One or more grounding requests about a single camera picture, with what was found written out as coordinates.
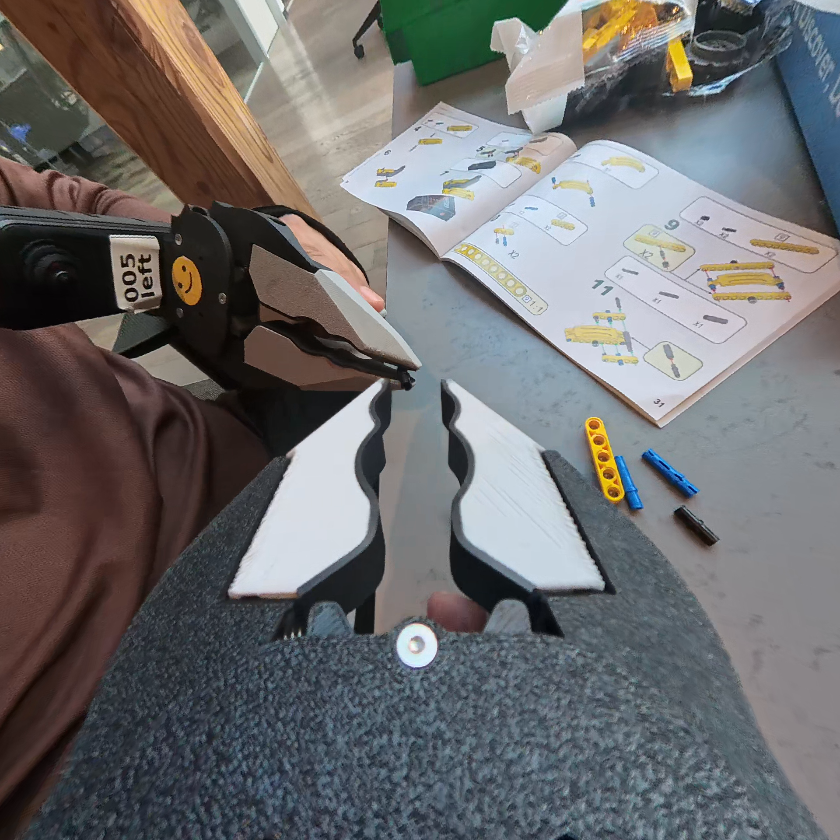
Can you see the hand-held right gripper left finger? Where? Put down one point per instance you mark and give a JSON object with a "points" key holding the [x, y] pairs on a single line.
{"points": [[308, 525]]}

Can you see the person's right hand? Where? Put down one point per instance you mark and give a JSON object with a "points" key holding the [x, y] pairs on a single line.
{"points": [[456, 613]]}

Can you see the grey desk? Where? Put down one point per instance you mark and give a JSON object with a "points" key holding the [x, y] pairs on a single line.
{"points": [[492, 394]]}

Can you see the yellow five-hole beam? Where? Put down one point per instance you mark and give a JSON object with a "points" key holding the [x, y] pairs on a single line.
{"points": [[604, 459]]}

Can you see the open instruction booklet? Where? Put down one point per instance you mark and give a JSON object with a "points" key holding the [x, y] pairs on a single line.
{"points": [[590, 262]]}

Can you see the blue connector pin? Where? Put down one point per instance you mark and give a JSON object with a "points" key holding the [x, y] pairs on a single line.
{"points": [[669, 472], [628, 482]]}

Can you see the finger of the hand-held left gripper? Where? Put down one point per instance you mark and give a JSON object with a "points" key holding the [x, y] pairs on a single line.
{"points": [[328, 308], [289, 361]]}

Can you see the person's left hand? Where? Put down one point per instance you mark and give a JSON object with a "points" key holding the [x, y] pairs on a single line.
{"points": [[312, 239]]}

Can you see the plastic bag of large parts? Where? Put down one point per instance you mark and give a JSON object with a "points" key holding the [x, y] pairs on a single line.
{"points": [[623, 52]]}

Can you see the office chair base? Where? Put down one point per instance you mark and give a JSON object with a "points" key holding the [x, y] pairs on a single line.
{"points": [[364, 33]]}

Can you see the person's brown sweater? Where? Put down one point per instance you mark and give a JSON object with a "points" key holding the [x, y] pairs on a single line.
{"points": [[98, 492]]}

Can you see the green bin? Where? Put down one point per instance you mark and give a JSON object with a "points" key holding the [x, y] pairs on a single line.
{"points": [[446, 33]]}

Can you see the person's left forearm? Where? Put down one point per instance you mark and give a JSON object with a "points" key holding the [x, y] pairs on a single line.
{"points": [[65, 190]]}

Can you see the black connector pin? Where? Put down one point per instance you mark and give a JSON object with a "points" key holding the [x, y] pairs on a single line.
{"points": [[403, 379], [697, 525]]}

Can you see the dark blue kit box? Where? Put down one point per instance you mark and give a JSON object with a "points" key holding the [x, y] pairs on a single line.
{"points": [[820, 131]]}

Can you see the wooden pillar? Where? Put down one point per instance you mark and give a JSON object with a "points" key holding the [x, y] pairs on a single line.
{"points": [[164, 85]]}

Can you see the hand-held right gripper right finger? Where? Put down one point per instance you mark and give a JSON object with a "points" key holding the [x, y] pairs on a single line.
{"points": [[525, 518]]}

